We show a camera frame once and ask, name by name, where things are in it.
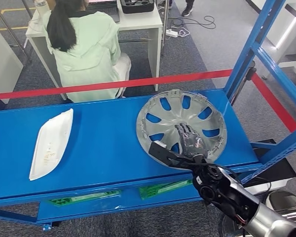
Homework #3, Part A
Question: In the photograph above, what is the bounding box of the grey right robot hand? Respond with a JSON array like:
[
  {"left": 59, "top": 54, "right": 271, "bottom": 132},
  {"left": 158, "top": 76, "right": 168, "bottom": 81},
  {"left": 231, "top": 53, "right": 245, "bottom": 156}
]
[{"left": 175, "top": 122, "right": 209, "bottom": 158}]

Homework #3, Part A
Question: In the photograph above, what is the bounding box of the silver wheel cover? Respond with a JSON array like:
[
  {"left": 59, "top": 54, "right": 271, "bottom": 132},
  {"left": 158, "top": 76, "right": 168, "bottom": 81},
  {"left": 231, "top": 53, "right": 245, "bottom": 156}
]
[{"left": 136, "top": 89, "right": 228, "bottom": 171}]

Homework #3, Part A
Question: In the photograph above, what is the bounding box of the blue metal shelf rack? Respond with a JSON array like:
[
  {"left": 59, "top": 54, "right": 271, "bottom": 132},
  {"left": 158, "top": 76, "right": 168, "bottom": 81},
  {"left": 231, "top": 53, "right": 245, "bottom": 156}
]
[{"left": 0, "top": 0, "right": 296, "bottom": 232}]

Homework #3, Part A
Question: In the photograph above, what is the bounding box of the white plastic shell part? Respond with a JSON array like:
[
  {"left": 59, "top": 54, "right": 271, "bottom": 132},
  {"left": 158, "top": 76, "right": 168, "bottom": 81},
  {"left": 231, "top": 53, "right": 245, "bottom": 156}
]
[{"left": 29, "top": 108, "right": 74, "bottom": 181}]

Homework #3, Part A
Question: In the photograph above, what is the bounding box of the green plastic crate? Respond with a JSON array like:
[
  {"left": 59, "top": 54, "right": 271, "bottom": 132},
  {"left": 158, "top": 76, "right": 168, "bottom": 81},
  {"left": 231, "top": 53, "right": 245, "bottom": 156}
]
[
  {"left": 139, "top": 179, "right": 194, "bottom": 201},
  {"left": 48, "top": 190, "right": 122, "bottom": 207}
]

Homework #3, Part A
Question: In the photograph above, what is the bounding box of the black flat board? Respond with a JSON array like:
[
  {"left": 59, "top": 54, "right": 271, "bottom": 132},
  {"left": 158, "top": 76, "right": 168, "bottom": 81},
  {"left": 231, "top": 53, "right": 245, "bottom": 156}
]
[{"left": 243, "top": 139, "right": 296, "bottom": 194}]

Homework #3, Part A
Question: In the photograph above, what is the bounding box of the person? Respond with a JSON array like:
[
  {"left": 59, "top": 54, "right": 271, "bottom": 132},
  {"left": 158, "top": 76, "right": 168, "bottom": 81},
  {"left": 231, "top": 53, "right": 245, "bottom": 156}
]
[
  {"left": 42, "top": 0, "right": 132, "bottom": 103},
  {"left": 181, "top": 0, "right": 195, "bottom": 17}
]

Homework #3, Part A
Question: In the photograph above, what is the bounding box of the white desk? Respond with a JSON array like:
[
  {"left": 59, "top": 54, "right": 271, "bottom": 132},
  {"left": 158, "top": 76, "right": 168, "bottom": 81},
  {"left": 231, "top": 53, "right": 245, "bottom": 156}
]
[{"left": 25, "top": 0, "right": 163, "bottom": 100}]

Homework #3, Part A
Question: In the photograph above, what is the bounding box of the black equipment case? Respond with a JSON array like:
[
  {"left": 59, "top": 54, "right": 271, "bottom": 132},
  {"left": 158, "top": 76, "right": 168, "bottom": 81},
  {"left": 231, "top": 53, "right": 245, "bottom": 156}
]
[{"left": 120, "top": 0, "right": 155, "bottom": 14}]

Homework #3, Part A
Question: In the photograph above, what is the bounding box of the grey laptop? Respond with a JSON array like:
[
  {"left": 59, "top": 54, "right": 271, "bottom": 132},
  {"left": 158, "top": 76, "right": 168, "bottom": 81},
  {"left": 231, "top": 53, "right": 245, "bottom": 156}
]
[{"left": 87, "top": 0, "right": 120, "bottom": 24}]

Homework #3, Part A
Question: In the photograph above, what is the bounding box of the black barrier post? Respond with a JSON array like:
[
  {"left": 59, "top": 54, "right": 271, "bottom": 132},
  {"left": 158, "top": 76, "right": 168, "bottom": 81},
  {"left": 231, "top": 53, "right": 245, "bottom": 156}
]
[{"left": 231, "top": 60, "right": 256, "bottom": 107}]

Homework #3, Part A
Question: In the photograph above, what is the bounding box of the black floor cable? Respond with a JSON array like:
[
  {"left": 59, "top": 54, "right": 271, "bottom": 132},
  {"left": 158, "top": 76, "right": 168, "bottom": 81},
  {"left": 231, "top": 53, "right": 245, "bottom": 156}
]
[{"left": 170, "top": 15, "right": 216, "bottom": 30}]

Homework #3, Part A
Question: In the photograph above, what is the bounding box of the white bench frame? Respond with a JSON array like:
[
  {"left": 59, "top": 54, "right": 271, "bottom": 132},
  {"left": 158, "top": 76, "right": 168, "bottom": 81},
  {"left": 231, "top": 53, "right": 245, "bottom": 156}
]
[{"left": 272, "top": 0, "right": 296, "bottom": 86}]

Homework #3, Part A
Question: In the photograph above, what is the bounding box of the steel frame leg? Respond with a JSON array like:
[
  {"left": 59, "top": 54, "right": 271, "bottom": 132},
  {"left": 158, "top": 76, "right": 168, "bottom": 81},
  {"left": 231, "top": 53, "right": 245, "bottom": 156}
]
[{"left": 0, "top": 0, "right": 33, "bottom": 64}]

